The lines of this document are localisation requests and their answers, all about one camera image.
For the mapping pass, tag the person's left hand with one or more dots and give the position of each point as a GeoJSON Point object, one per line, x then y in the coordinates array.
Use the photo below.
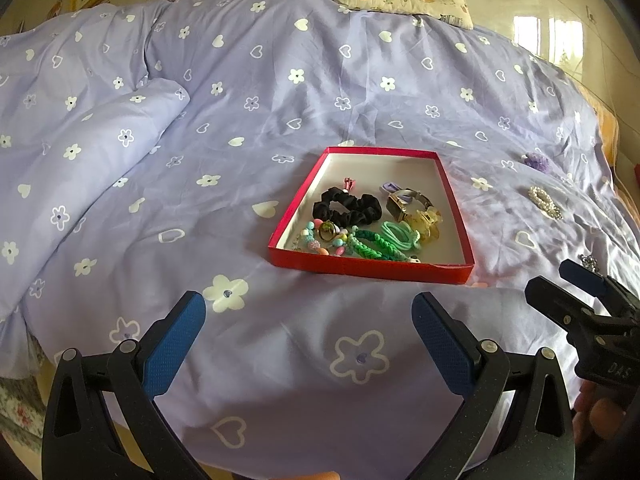
{"type": "Point", "coordinates": [320, 476]}

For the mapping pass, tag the gold square wristwatch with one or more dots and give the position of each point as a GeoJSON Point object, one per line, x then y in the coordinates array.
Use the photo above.
{"type": "Point", "coordinates": [397, 207]}

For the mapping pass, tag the black scrunchie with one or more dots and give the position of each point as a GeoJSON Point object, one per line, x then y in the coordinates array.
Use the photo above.
{"type": "Point", "coordinates": [325, 207]}

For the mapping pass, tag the orange blanket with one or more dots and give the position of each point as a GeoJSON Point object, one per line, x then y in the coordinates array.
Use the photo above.
{"type": "Point", "coordinates": [607, 130]}

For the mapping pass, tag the purple flower scrunchie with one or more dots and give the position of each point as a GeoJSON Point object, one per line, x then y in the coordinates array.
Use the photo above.
{"type": "Point", "coordinates": [539, 163]}

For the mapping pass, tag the purple flower print bedsheet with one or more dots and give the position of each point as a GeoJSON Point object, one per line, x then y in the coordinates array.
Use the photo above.
{"type": "Point", "coordinates": [300, 350]}

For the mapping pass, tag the pearl hair clip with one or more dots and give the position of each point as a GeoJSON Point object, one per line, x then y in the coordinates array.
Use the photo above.
{"type": "Point", "coordinates": [544, 200]}

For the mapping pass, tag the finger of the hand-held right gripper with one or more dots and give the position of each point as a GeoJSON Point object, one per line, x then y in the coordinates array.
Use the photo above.
{"type": "Point", "coordinates": [555, 300]}
{"type": "Point", "coordinates": [587, 280]}

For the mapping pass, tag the person's right hand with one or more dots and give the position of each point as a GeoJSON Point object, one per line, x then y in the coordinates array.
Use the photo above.
{"type": "Point", "coordinates": [600, 415]}

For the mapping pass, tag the purple hair clip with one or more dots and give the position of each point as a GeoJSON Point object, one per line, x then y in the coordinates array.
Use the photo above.
{"type": "Point", "coordinates": [387, 187]}

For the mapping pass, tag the purple flower print duvet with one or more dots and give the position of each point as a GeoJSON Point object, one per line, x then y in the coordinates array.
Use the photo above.
{"type": "Point", "coordinates": [100, 125]}

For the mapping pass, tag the small red object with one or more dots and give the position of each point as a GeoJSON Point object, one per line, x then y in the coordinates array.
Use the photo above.
{"type": "Point", "coordinates": [636, 180]}

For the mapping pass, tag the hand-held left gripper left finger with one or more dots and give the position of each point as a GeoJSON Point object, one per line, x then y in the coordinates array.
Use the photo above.
{"type": "Point", "coordinates": [175, 345]}

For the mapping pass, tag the pink flower hair clip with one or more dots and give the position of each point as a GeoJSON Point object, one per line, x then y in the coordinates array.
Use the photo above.
{"type": "Point", "coordinates": [348, 185]}

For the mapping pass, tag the red shallow cardboard box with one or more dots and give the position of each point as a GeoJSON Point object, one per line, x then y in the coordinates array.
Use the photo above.
{"type": "Point", "coordinates": [370, 265]}

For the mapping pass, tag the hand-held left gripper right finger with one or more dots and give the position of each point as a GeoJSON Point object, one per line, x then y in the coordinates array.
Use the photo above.
{"type": "Point", "coordinates": [440, 340]}

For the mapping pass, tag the floral bed skirt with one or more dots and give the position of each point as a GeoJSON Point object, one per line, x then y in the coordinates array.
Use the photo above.
{"type": "Point", "coordinates": [20, 405]}

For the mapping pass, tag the yellow claw hair clip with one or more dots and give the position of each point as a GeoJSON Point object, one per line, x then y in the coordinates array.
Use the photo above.
{"type": "Point", "coordinates": [425, 222]}

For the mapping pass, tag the rhinestone hair clip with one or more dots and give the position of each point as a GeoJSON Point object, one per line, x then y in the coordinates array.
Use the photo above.
{"type": "Point", "coordinates": [588, 261]}

